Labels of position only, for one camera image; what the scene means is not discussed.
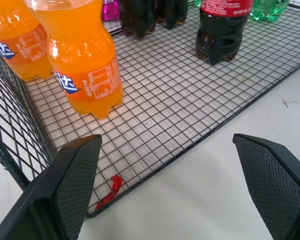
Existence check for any red plastic scrap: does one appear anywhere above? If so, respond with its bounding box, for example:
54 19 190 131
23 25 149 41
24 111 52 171
94 174 123 211

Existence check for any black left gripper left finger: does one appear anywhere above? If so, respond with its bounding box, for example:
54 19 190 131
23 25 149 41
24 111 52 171
0 134 103 240

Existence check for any dark cola plastic bottle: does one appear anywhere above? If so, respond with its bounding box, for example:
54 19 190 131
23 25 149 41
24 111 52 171
155 0 189 30
120 0 158 39

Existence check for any black wire mesh rack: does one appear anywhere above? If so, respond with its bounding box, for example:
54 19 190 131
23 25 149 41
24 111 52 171
0 0 300 219

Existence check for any green plastic soda bottle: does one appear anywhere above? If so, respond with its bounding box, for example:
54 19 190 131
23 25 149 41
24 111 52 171
248 0 291 23

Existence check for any orange soda plastic bottle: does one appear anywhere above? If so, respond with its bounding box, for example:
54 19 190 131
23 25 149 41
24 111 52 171
0 0 52 82
24 0 124 119

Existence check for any cola bottle with red label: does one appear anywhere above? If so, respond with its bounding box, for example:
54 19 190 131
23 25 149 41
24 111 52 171
195 0 255 66

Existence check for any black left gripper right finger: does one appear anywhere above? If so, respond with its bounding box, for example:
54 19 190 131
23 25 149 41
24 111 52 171
232 133 300 240

